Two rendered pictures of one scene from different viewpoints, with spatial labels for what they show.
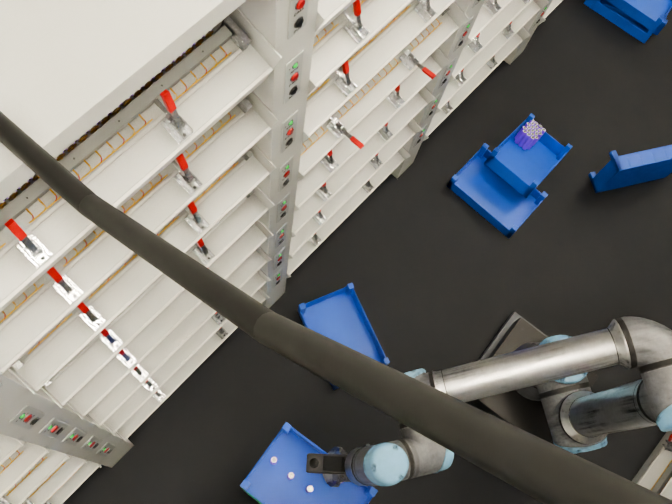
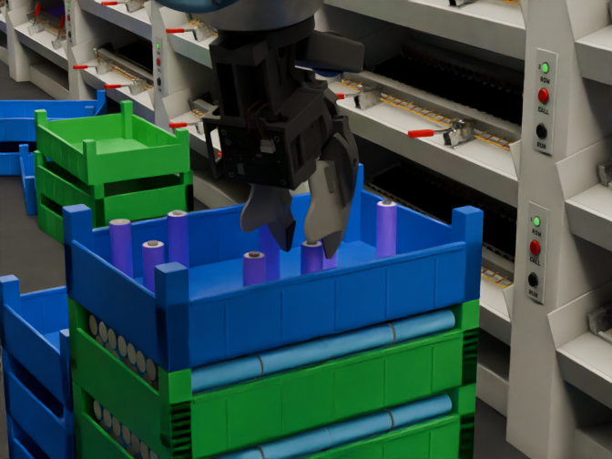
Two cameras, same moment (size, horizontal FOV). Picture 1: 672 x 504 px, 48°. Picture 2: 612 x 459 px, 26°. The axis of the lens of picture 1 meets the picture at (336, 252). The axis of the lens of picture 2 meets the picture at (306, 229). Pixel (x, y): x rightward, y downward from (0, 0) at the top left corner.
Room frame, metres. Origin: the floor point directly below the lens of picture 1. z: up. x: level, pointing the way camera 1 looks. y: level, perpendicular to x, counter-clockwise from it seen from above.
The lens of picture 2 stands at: (0.78, -0.94, 0.80)
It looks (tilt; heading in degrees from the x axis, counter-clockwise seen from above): 18 degrees down; 128
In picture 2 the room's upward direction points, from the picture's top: straight up
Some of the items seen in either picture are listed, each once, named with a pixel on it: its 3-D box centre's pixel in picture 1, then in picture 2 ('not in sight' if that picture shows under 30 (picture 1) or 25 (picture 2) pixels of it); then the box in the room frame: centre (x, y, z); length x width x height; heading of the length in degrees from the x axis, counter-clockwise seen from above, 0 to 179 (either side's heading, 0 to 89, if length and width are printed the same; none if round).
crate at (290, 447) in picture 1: (308, 488); (271, 252); (0.09, -0.11, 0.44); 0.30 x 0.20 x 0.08; 70
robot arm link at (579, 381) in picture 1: (557, 365); not in sight; (0.64, -0.74, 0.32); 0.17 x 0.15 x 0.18; 28
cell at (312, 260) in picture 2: not in sight; (311, 278); (0.15, -0.13, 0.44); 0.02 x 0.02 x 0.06
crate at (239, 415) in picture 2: not in sight; (272, 339); (0.09, -0.11, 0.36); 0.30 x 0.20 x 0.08; 70
